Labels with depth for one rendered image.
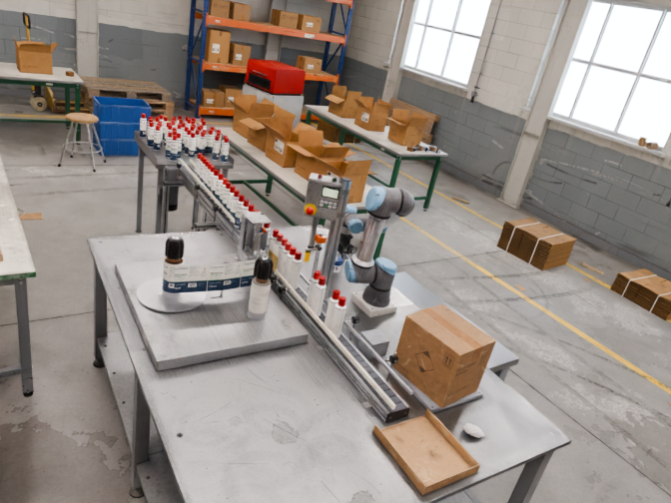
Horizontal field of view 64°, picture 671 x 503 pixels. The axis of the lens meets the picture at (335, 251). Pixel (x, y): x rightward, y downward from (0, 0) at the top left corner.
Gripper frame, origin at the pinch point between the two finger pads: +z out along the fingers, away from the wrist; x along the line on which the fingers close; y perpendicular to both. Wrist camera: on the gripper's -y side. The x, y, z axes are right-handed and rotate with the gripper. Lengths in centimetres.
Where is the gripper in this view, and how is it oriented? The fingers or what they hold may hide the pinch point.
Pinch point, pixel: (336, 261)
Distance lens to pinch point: 308.0
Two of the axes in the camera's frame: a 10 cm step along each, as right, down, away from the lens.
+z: -1.9, 8.9, 4.2
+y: 5.5, 4.5, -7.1
